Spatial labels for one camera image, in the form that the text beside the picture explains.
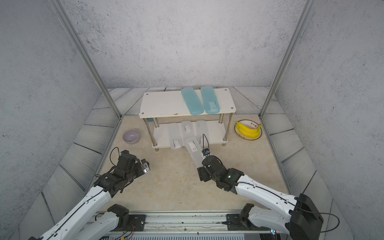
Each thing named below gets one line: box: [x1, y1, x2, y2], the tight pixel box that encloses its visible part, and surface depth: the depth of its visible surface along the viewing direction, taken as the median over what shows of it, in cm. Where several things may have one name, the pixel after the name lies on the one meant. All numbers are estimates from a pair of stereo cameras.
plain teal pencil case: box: [181, 87, 205, 116], surface depth 81 cm
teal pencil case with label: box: [200, 86, 220, 115], surface depth 79 cm
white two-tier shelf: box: [138, 87, 236, 152], surface depth 87 cm
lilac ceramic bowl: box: [122, 128, 140, 145], surface depth 105 cm
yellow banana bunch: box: [235, 121, 262, 139], surface depth 107 cm
